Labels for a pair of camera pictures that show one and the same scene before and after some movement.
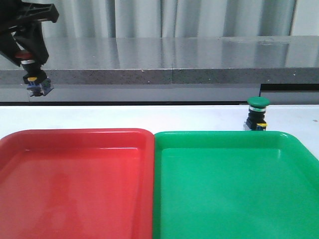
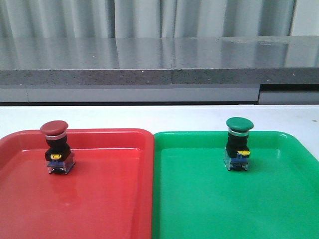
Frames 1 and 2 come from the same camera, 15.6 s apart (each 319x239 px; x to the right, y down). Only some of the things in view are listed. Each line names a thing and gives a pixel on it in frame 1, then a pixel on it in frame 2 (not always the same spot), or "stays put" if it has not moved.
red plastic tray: [77, 183] stays put
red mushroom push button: [38, 83] → [60, 158]
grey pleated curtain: [164, 19] stays put
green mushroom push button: [257, 108] → [237, 153]
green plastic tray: [234, 184] stays put
